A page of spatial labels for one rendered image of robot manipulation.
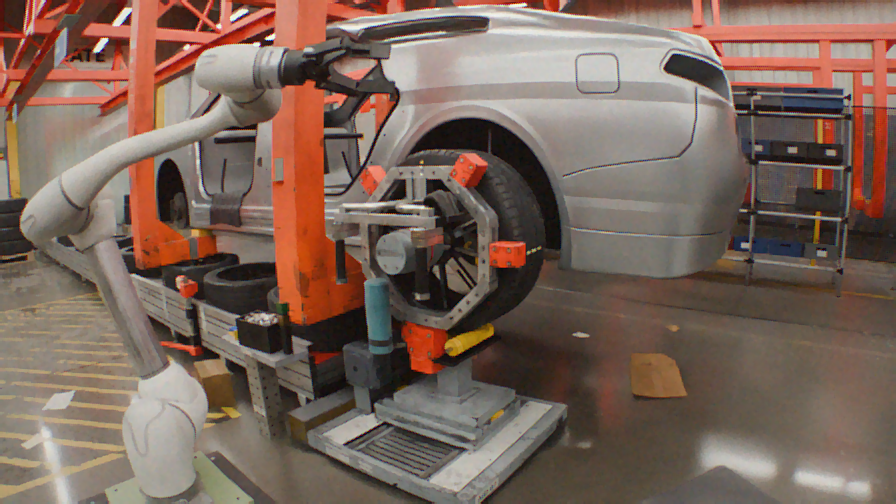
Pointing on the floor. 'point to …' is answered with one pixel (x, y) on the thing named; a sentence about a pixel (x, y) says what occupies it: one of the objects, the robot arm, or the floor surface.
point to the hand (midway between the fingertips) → (386, 70)
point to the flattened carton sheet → (655, 376)
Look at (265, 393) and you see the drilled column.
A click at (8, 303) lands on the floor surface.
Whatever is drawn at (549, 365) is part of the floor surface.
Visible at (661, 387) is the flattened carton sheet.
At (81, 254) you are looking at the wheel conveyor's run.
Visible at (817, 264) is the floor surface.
